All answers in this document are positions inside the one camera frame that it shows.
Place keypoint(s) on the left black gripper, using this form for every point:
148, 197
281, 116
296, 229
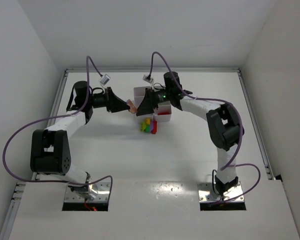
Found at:
109, 99

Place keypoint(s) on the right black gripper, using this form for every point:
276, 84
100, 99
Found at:
151, 99

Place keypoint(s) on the red orange lego stack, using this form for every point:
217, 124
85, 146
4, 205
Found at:
132, 108

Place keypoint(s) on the red lego brick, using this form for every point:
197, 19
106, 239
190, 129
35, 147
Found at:
163, 113

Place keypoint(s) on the multicolour lego cluster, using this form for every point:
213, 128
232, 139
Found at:
149, 126

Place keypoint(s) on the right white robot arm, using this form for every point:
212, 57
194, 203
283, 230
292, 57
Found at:
224, 124

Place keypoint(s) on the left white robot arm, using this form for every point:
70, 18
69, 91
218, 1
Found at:
50, 149

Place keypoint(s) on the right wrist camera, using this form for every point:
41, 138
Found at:
148, 78

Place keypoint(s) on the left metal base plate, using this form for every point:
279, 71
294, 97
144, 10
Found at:
93, 193

